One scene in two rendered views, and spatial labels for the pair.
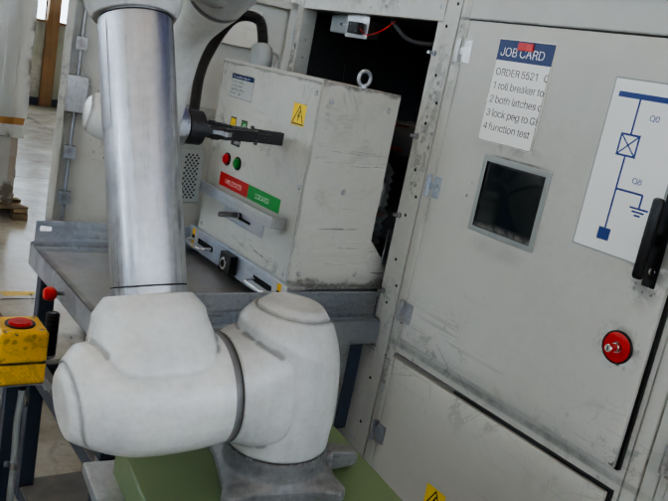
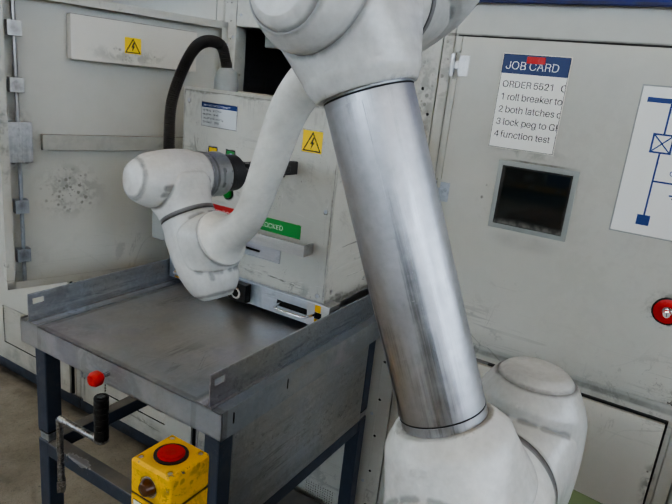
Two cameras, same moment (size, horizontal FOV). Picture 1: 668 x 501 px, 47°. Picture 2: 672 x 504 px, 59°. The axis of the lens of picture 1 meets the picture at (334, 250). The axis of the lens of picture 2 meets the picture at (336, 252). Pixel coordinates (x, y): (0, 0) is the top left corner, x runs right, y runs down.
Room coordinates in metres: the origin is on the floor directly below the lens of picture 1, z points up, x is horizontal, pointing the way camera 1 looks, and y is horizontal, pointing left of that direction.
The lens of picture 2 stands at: (0.49, 0.60, 1.44)
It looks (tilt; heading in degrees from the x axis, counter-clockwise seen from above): 16 degrees down; 337
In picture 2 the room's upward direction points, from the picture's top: 6 degrees clockwise
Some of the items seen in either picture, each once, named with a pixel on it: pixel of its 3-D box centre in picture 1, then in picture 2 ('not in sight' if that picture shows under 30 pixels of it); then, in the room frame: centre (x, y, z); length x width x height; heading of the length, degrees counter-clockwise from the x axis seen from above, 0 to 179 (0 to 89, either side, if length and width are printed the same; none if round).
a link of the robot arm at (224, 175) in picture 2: (172, 124); (210, 174); (1.66, 0.39, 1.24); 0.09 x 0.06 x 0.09; 33
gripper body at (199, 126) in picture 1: (204, 128); (236, 172); (1.70, 0.33, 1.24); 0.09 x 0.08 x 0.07; 123
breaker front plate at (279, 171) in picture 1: (250, 166); (250, 195); (1.92, 0.24, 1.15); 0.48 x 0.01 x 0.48; 37
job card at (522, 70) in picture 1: (515, 93); (528, 103); (1.59, -0.29, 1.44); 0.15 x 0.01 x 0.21; 37
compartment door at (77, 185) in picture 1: (173, 112); (122, 146); (2.26, 0.53, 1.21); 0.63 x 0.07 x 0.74; 111
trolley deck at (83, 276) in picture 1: (200, 291); (220, 325); (1.87, 0.31, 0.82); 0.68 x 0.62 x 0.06; 127
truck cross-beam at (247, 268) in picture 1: (240, 262); (248, 288); (1.93, 0.23, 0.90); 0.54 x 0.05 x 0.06; 37
